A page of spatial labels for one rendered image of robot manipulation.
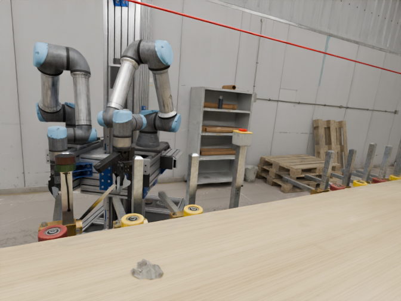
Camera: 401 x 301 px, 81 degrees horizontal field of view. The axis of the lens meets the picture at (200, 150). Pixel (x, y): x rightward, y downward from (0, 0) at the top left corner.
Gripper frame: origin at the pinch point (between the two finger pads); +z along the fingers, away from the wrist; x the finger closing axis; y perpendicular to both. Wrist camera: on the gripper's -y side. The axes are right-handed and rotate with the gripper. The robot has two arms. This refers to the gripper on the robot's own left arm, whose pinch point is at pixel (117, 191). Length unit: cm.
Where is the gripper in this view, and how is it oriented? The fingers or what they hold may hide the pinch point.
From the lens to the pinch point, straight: 111.2
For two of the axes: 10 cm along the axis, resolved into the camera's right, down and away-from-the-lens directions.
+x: -7.4, -2.0, 6.4
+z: -0.8, 9.8, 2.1
